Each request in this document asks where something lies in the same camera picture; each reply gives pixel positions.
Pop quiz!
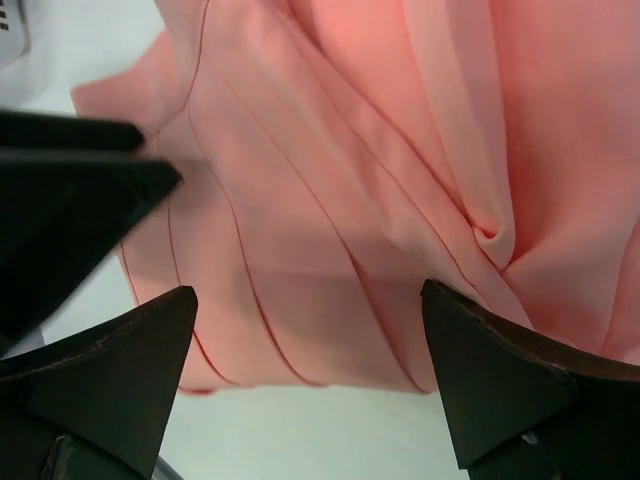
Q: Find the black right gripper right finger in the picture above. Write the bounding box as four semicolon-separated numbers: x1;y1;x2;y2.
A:
421;281;639;480

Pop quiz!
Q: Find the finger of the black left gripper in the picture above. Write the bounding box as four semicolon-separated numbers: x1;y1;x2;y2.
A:
1;150;181;350
1;110;144;152

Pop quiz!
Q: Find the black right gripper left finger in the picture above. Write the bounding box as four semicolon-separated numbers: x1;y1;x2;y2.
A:
1;286;198;479

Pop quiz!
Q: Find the pink skirt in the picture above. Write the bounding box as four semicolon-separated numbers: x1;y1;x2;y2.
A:
72;1;639;394

